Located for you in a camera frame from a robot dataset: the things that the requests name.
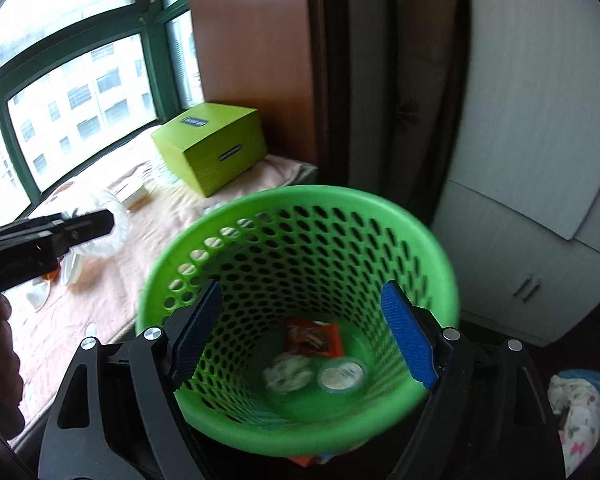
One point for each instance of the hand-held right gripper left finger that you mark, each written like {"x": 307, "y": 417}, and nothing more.
{"x": 197, "y": 330}

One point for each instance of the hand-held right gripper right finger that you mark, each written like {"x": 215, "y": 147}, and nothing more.
{"x": 407, "y": 335}

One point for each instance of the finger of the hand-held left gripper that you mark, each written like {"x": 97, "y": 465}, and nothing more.
{"x": 87, "y": 227}

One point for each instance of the clear plastic bag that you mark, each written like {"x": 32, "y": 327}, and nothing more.
{"x": 115, "y": 230}

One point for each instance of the clear round plastic lid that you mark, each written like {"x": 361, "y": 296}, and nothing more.
{"x": 74, "y": 270}

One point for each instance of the small round white-lidded cup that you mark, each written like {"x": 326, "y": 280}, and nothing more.
{"x": 342, "y": 375}

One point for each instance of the orange snack wrapper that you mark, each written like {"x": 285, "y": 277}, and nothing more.
{"x": 310, "y": 337}

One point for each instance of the white paper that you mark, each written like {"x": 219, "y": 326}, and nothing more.
{"x": 287, "y": 372}

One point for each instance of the green perforated plastic basket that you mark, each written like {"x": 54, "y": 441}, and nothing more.
{"x": 305, "y": 200}

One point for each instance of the person's left hand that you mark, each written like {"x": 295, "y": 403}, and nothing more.
{"x": 0, "y": 360}

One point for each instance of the white foam block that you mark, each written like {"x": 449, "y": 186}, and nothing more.
{"x": 131, "y": 194}

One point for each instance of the pink printed blanket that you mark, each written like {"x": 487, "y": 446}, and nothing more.
{"x": 125, "y": 280}

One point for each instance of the apartment building outside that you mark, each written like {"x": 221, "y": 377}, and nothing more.
{"x": 80, "y": 105}

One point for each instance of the lime green cardboard box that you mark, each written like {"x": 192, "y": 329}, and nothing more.
{"x": 205, "y": 140}

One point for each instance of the floral white cloth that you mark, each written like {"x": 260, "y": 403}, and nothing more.
{"x": 577, "y": 420}

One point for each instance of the brown wooden cabinet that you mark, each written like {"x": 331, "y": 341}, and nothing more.
{"x": 255, "y": 35}

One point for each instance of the white wardrobe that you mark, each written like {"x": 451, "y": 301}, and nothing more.
{"x": 530, "y": 110}

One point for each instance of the green window frame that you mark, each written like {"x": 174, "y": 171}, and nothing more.
{"x": 152, "y": 75}

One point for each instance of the dark brown wooden post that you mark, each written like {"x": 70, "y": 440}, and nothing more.
{"x": 330, "y": 60}

